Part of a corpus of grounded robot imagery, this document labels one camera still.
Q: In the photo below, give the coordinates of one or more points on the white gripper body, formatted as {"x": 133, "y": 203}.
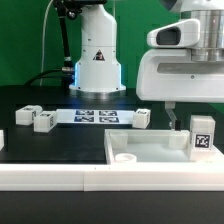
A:
{"x": 171, "y": 75}

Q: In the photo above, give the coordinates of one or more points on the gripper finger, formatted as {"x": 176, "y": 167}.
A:
{"x": 175, "y": 124}

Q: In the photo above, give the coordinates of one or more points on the white square table top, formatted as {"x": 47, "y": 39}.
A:
{"x": 145, "y": 146}

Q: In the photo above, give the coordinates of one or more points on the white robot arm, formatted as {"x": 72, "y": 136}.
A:
{"x": 98, "y": 73}

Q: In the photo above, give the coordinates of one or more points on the white U-shaped fence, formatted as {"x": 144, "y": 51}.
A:
{"x": 160, "y": 176}

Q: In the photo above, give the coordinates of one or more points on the white marker sheet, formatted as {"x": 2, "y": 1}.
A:
{"x": 90, "y": 116}

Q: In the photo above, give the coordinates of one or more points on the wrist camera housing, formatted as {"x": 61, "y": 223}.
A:
{"x": 182, "y": 34}

